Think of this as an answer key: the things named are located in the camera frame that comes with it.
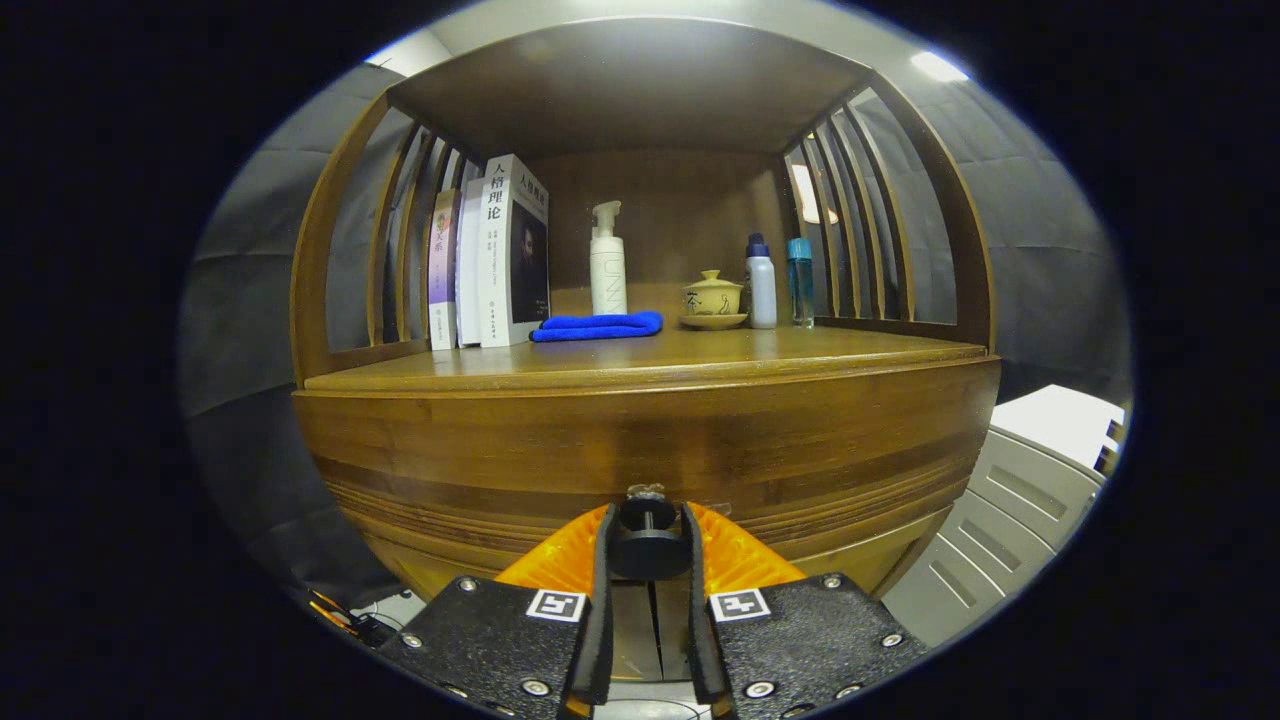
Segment orange and black cables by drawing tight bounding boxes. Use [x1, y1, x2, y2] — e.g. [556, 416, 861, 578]
[305, 588, 406, 646]

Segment wooden cabinet with slatted sides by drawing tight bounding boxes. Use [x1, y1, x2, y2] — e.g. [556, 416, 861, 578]
[290, 15, 1003, 681]

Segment teal clear bottle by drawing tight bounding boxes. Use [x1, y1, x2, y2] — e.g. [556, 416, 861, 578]
[786, 237, 815, 329]

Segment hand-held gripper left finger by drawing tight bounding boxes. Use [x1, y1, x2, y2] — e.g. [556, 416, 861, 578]
[385, 503, 618, 720]

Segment blue folded cloth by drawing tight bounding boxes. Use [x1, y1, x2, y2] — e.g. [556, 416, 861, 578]
[530, 311, 664, 344]

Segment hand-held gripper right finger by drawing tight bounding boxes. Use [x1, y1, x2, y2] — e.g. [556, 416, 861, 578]
[682, 502, 931, 720]

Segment wooden countertop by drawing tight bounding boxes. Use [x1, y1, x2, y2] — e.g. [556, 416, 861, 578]
[303, 322, 991, 393]

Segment white plastic cabinet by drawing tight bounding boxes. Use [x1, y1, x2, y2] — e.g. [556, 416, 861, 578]
[880, 385, 1128, 649]

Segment white bottle with blue cap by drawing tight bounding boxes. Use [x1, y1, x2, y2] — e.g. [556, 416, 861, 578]
[745, 233, 778, 330]

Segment rectangular ceiling light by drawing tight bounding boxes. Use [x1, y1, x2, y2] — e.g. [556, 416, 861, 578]
[910, 50, 969, 83]

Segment thick white book with portrait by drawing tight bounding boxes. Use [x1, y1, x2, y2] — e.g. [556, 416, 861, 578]
[478, 153, 551, 349]

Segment wooden drawer with black knob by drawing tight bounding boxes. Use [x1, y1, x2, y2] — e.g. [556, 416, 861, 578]
[292, 358, 1003, 606]

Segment beige lidded tea cup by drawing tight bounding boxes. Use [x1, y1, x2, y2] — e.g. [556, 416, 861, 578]
[683, 269, 744, 317]

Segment white pump bottle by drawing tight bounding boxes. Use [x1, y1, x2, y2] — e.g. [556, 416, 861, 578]
[590, 200, 629, 317]

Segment thin white book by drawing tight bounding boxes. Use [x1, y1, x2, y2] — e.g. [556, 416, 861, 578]
[455, 177, 487, 348]

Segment purple book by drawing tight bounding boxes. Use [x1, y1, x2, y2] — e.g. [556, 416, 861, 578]
[428, 190, 463, 351]

